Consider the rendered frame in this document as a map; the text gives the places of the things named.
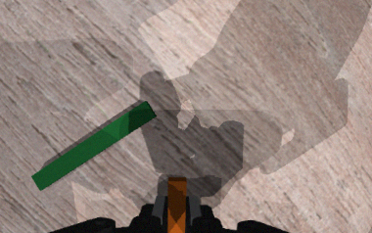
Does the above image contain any green rod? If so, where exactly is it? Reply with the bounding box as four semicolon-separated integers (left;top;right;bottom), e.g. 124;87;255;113
31;101;156;191

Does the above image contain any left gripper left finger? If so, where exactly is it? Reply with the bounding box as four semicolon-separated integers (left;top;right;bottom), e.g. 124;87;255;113
49;196;168;233

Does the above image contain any orange rod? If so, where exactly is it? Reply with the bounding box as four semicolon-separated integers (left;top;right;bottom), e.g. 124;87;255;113
167;177;187;233

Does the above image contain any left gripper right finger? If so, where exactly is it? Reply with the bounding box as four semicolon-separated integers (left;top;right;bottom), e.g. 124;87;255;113
185;197;290;233

